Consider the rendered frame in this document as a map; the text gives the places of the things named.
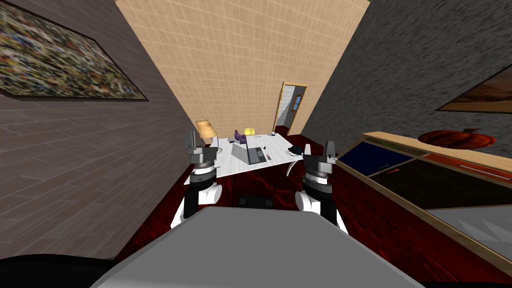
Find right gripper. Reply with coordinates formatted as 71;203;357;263
302;140;337;175

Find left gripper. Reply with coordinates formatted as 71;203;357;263
185;130;220;166

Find white table with laptop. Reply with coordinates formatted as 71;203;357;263
183;118;306;186

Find wooden sideboard with red bowl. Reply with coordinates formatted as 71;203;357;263
335;127;512;278

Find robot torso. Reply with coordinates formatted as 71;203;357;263
89;195;426;288

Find speckled multicolour wall painting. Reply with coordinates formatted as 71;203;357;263
0;0;150;103

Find brown landscape wall painting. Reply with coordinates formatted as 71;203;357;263
435;63;512;115

